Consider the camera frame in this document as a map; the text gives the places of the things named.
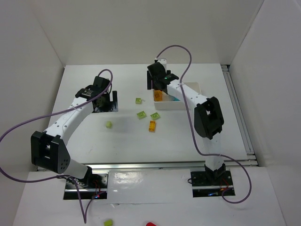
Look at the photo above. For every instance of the green lego on floor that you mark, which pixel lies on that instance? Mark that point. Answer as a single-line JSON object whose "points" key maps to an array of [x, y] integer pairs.
{"points": [[108, 222]]}

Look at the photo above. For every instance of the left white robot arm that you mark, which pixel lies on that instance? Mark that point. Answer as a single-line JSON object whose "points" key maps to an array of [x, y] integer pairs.
{"points": [[49, 148]]}

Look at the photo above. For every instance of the aluminium rail right side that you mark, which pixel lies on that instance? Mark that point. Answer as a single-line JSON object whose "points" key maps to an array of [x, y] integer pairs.
{"points": [[251, 157]]}

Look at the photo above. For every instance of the red object at bottom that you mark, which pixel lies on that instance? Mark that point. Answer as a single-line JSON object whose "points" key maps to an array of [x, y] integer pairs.
{"points": [[150, 224]]}

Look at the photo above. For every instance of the orange printed lego brick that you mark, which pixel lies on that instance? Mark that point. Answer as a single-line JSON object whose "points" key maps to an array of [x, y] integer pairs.
{"points": [[158, 96]]}

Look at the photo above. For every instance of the green lego printed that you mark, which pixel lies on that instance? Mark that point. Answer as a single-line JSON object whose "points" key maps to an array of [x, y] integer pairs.
{"points": [[155, 116], [141, 115]]}

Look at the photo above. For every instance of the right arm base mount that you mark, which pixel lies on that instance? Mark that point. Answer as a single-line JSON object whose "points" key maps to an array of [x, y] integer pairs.
{"points": [[202, 186]]}

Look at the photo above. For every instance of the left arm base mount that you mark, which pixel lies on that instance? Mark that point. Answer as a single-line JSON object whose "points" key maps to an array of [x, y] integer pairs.
{"points": [[98, 189]]}

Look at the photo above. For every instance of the green lego near tray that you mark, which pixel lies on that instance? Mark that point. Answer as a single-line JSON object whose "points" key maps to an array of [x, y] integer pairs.
{"points": [[138, 101]]}

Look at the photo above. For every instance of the small green lego cube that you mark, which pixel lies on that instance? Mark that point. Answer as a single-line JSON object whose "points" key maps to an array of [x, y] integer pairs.
{"points": [[108, 124]]}

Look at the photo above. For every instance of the yellow lego long brick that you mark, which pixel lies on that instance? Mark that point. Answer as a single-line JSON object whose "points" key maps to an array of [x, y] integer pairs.
{"points": [[152, 126]]}

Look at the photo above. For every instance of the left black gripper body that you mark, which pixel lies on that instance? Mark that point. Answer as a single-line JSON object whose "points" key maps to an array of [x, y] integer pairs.
{"points": [[109, 107]]}

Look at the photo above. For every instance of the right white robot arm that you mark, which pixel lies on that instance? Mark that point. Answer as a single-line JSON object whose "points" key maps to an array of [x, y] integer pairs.
{"points": [[204, 114]]}

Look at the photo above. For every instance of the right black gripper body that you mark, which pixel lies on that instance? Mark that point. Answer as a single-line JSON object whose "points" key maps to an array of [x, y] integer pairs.
{"points": [[151, 80]]}

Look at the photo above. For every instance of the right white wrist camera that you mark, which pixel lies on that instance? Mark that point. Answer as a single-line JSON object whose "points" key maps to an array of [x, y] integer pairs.
{"points": [[162, 61]]}

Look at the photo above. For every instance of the white three-compartment tray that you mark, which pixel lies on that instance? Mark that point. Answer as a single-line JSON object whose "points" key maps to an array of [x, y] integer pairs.
{"points": [[168, 104]]}

